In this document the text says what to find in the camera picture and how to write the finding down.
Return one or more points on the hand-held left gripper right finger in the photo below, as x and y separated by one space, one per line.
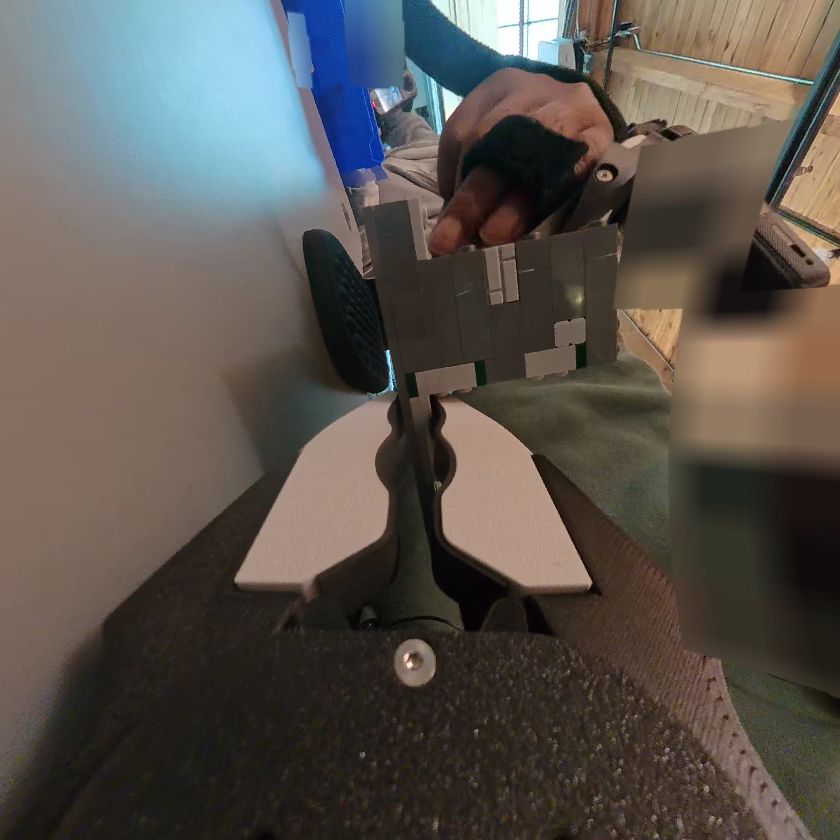
512 518

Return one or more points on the person's right hand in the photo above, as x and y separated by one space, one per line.
525 98

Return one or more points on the blue storage bin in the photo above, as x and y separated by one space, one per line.
341 118

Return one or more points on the grey brick wall assembly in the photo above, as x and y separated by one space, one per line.
472 315

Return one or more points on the person's right forearm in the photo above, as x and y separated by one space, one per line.
453 39

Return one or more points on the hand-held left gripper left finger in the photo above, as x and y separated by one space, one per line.
315 518

